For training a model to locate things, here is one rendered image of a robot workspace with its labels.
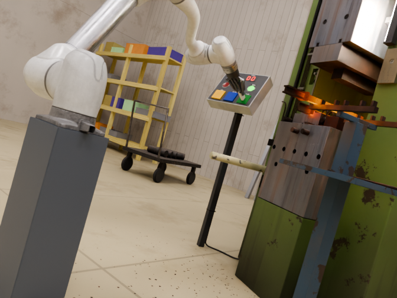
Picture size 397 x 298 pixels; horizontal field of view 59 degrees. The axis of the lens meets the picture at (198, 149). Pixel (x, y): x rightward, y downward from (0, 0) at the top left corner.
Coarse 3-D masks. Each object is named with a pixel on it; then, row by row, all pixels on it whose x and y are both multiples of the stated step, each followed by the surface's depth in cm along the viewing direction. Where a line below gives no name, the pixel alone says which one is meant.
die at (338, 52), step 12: (324, 48) 189; (336, 48) 181; (348, 48) 181; (312, 60) 195; (324, 60) 186; (336, 60) 179; (348, 60) 182; (360, 60) 185; (372, 60) 189; (360, 72) 187; (372, 72) 190
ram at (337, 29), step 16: (336, 0) 190; (352, 0) 179; (368, 0) 175; (384, 0) 179; (320, 16) 198; (336, 16) 187; (352, 16) 177; (368, 16) 176; (384, 16) 181; (320, 32) 195; (336, 32) 184; (352, 32) 174; (368, 32) 178; (384, 32) 183; (368, 48) 180; (384, 48) 184
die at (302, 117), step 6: (300, 114) 193; (306, 114) 189; (312, 114) 185; (318, 114) 181; (324, 114) 180; (294, 120) 196; (300, 120) 192; (306, 120) 188; (312, 120) 184; (318, 120) 180
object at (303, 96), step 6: (288, 90) 136; (294, 90) 137; (300, 90) 137; (294, 96) 138; (300, 96) 137; (306, 96) 137; (312, 96) 140; (312, 102) 142; (318, 102) 141; (354, 114) 150
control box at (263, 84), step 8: (224, 80) 238; (248, 80) 228; (256, 80) 225; (264, 80) 222; (216, 88) 236; (224, 88) 233; (256, 88) 220; (264, 88) 220; (224, 96) 227; (256, 96) 216; (264, 96) 223; (216, 104) 231; (224, 104) 225; (232, 104) 220; (240, 104) 217; (248, 104) 214; (256, 104) 218; (240, 112) 222; (248, 112) 217
